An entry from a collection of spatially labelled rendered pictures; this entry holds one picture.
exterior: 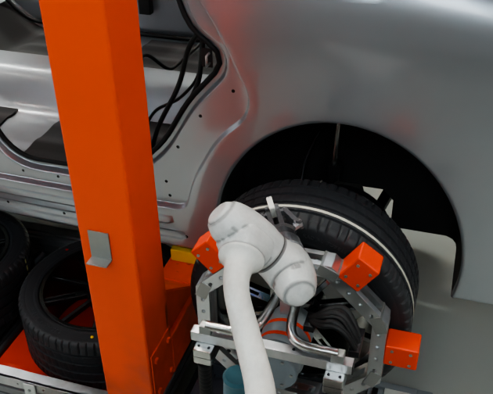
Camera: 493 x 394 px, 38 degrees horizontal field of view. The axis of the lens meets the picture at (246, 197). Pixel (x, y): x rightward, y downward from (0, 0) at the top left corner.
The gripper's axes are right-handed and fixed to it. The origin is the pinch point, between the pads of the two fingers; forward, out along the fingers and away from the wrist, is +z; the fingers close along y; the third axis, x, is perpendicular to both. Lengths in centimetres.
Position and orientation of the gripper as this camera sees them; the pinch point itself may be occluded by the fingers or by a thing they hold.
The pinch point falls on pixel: (271, 206)
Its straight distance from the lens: 194.0
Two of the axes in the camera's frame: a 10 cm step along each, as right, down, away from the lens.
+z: -1.1, -4.5, 8.8
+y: 9.6, -2.8, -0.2
